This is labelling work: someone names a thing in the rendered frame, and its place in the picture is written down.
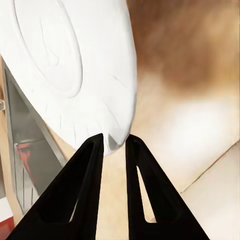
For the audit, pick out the countertop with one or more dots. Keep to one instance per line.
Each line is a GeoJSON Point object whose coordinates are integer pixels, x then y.
{"type": "Point", "coordinates": [187, 108]}

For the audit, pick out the drop in sink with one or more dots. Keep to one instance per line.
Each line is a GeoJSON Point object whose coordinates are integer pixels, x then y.
{"type": "Point", "coordinates": [35, 156]}

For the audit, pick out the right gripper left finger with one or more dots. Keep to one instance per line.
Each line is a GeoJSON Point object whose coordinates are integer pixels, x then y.
{"type": "Point", "coordinates": [68, 208]}

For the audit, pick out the saucer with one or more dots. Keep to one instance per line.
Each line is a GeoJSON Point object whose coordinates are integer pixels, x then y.
{"type": "Point", "coordinates": [76, 62]}

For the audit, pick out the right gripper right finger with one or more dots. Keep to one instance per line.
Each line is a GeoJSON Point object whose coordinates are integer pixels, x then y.
{"type": "Point", "coordinates": [173, 219]}

